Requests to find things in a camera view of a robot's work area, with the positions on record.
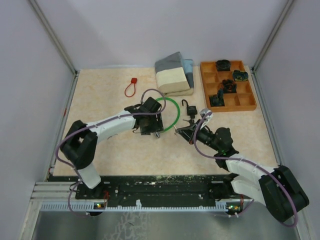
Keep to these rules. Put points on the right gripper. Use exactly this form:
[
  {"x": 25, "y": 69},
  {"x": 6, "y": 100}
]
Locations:
[{"x": 187, "y": 132}]

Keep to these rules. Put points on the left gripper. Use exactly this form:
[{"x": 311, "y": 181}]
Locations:
[{"x": 158, "y": 126}]

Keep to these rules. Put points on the black Kaijing padlock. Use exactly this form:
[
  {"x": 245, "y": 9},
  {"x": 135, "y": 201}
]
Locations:
[{"x": 191, "y": 110}]

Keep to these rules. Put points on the green cable lock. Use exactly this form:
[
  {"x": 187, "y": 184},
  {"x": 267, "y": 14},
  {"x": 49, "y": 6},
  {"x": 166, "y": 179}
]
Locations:
[{"x": 174, "y": 114}]

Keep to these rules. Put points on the red cable seal lock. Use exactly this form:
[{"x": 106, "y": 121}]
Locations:
[{"x": 130, "y": 90}]

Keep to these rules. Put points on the black-headed key bunch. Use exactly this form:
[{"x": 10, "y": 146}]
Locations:
[{"x": 191, "y": 119}]

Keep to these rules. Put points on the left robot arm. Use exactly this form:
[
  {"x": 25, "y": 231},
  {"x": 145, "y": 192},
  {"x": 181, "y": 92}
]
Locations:
[{"x": 79, "y": 145}]

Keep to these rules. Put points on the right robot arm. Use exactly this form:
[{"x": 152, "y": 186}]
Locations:
[{"x": 274, "y": 187}]

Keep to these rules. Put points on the dark rolled item lower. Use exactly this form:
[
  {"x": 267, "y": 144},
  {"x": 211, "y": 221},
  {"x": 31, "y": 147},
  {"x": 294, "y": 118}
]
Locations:
[{"x": 217, "y": 100}]

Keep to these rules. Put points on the dark rolled item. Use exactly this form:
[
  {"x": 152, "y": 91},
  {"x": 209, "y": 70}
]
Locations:
[
  {"x": 217, "y": 100},
  {"x": 229, "y": 86},
  {"x": 240, "y": 76},
  {"x": 223, "y": 65}
]

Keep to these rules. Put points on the folded grey beige cloth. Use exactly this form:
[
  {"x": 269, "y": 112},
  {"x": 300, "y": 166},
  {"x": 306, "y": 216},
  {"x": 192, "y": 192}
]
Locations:
[{"x": 174, "y": 75}]

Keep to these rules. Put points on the dark rolled item middle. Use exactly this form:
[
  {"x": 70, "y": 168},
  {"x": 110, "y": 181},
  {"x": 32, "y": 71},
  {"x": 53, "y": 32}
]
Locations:
[{"x": 229, "y": 86}]

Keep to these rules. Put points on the wooden compartment tray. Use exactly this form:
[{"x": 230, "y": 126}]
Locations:
[{"x": 242, "y": 100}]

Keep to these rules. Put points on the dark rolled item top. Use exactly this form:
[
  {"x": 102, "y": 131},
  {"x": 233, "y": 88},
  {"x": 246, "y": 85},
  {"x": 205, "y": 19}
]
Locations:
[{"x": 223, "y": 65}]

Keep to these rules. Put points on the dark rolled item right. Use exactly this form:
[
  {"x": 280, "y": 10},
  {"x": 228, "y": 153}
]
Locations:
[{"x": 240, "y": 76}]

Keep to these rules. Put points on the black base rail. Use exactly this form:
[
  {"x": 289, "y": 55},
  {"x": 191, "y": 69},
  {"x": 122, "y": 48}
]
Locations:
[{"x": 156, "y": 191}]

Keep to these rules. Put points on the aluminium frame post right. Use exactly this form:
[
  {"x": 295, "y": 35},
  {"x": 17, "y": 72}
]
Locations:
[{"x": 288, "y": 7}]

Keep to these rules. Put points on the aluminium frame post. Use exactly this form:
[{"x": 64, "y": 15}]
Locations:
[
  {"x": 288, "y": 7},
  {"x": 52, "y": 35}
]

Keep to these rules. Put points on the aluminium frame post left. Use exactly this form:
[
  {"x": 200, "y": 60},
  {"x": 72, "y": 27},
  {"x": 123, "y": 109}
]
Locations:
[{"x": 52, "y": 35}]

